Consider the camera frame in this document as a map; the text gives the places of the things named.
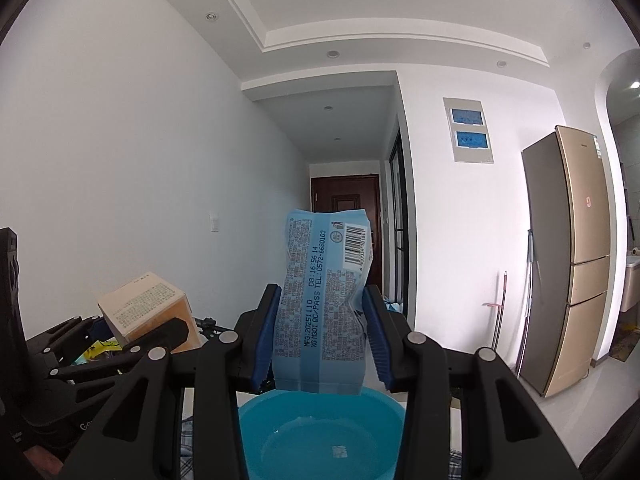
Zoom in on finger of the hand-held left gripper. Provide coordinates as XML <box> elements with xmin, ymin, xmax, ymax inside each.
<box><xmin>25</xmin><ymin>315</ymin><xmax>108</xmax><ymax>366</ymax></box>
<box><xmin>47</xmin><ymin>316</ymin><xmax>190</xmax><ymax>385</ymax></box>

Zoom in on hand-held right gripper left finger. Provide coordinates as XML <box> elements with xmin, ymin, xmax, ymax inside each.
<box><xmin>60</xmin><ymin>284</ymin><xmax>283</xmax><ymax>480</ymax></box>

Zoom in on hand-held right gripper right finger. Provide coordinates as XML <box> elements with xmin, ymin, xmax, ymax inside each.
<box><xmin>362</xmin><ymin>285</ymin><xmax>583</xmax><ymax>480</ymax></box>

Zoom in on white cardboard box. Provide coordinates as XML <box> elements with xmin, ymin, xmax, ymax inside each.
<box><xmin>97</xmin><ymin>272</ymin><xmax>203</xmax><ymax>356</ymax></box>

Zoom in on light blue snack packet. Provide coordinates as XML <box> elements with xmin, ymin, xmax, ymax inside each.
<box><xmin>272</xmin><ymin>208</ymin><xmax>375</xmax><ymax>395</ymax></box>

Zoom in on blue plastic basin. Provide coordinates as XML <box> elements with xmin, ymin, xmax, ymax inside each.
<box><xmin>237</xmin><ymin>385</ymin><xmax>407</xmax><ymax>480</ymax></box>

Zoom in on yellow plastic bag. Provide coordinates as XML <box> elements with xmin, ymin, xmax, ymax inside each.
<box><xmin>82</xmin><ymin>340</ymin><xmax>121</xmax><ymax>362</ymax></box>

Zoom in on blue plaid cloth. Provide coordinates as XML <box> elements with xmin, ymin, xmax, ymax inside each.
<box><xmin>177</xmin><ymin>415</ymin><xmax>466</xmax><ymax>480</ymax></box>

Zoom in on black framed glass door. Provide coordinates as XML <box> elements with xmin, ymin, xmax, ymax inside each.
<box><xmin>387</xmin><ymin>130</ymin><xmax>408</xmax><ymax>306</ymax></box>

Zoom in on dark brown entrance door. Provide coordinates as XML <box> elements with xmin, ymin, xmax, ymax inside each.
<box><xmin>310</xmin><ymin>175</ymin><xmax>382</xmax><ymax>281</ymax></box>

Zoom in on gold tall refrigerator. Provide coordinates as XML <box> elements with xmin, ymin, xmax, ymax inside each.
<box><xmin>520</xmin><ymin>125</ymin><xmax>613</xmax><ymax>398</ymax></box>

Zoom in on patterned door mat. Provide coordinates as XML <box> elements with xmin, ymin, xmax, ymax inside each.
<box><xmin>607</xmin><ymin>327</ymin><xmax>639</xmax><ymax>362</ymax></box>

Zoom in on white washbasin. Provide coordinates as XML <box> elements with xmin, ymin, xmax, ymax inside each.
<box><xmin>622</xmin><ymin>255</ymin><xmax>640</xmax><ymax>307</ymax></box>

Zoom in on wall panel with blue screens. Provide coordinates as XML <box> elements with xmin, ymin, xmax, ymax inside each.
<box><xmin>442</xmin><ymin>96</ymin><xmax>496</xmax><ymax>163</ymax></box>

